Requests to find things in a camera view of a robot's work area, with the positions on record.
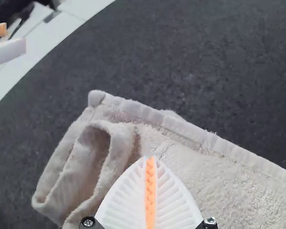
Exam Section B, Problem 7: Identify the pale towel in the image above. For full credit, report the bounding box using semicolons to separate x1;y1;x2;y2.
31;89;286;229

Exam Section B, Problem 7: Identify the black mat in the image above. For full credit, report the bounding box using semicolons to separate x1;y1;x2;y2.
0;0;286;229

